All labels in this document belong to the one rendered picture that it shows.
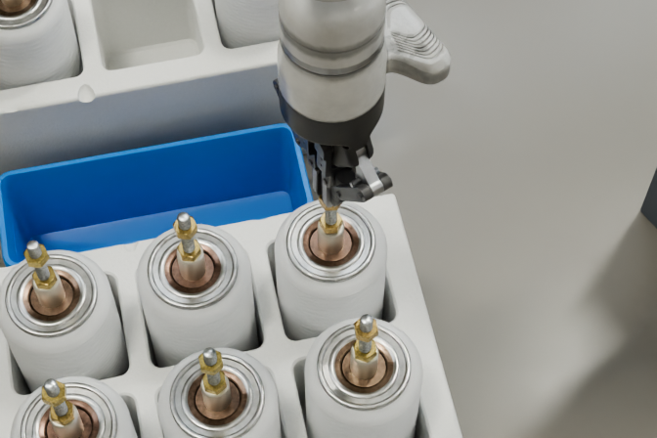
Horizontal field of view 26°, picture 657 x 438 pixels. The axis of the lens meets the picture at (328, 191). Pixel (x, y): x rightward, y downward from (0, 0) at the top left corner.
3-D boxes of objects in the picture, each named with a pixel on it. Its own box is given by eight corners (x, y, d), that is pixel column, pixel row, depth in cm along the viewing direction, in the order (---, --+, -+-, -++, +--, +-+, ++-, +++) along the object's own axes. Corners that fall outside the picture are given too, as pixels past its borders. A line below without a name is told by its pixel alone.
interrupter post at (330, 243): (344, 231, 121) (344, 212, 118) (345, 256, 120) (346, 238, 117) (316, 232, 121) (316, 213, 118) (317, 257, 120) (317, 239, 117)
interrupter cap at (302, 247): (372, 203, 122) (372, 199, 122) (377, 283, 119) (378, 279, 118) (284, 207, 122) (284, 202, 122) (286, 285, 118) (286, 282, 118)
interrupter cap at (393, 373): (373, 430, 112) (374, 427, 111) (297, 376, 114) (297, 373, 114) (429, 359, 115) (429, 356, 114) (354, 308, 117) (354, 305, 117)
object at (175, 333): (265, 315, 137) (256, 224, 121) (252, 409, 132) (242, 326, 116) (165, 306, 137) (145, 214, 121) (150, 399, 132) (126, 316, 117)
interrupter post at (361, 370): (367, 387, 114) (368, 371, 111) (342, 371, 115) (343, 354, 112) (384, 365, 115) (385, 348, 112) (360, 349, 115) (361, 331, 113)
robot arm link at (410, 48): (457, 73, 99) (464, 20, 94) (323, 149, 96) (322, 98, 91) (383, -13, 103) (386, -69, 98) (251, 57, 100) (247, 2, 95)
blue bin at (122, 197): (296, 181, 152) (294, 119, 142) (317, 270, 147) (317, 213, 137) (16, 232, 149) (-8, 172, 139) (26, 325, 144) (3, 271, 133)
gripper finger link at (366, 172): (342, 149, 101) (329, 145, 103) (368, 204, 102) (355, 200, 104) (371, 132, 102) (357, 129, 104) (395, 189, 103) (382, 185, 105)
